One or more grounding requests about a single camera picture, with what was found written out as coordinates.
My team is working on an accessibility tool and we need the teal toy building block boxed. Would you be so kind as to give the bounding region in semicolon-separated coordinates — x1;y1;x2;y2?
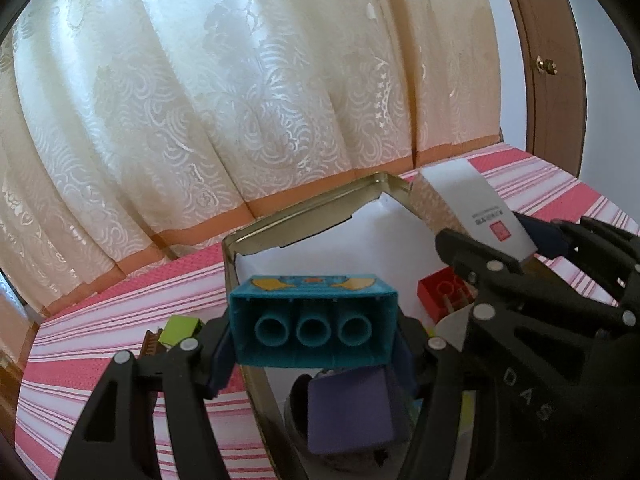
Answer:
228;272;399;368

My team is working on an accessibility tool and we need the brown ribbed strip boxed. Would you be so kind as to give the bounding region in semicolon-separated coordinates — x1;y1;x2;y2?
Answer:
137;329;166;361

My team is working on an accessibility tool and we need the gold tin box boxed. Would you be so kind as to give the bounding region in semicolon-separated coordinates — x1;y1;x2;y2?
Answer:
221;171;476;480

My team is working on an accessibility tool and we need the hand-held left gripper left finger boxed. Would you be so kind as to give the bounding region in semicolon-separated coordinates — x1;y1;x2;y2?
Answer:
54;316;236;480

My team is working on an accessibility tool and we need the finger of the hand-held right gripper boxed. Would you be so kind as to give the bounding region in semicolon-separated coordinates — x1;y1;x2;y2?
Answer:
515;212;640;306
435;230;640;346

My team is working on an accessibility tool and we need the black round container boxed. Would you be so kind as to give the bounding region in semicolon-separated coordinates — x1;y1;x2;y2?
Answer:
284;374;416;476

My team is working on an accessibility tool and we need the purple box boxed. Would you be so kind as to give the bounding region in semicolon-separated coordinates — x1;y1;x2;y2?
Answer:
306;367;411;456

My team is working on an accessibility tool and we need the wooden door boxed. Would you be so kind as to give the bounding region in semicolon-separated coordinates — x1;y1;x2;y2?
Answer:
494;0;591;178

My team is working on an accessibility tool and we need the green printed cube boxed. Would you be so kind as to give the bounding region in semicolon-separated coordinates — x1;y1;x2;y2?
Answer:
159;316;203;351

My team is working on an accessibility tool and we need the cream patterned curtain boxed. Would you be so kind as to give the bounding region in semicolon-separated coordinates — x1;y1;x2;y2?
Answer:
0;0;502;318

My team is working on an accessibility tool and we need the white cork-patterned box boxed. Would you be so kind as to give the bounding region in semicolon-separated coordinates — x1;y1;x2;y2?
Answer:
410;159;538;263

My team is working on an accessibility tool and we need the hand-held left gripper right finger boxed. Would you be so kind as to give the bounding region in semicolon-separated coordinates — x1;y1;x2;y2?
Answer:
395;317;466;480

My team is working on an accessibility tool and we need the red toy building block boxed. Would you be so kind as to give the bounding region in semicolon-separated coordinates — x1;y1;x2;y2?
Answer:
417;275;473;321

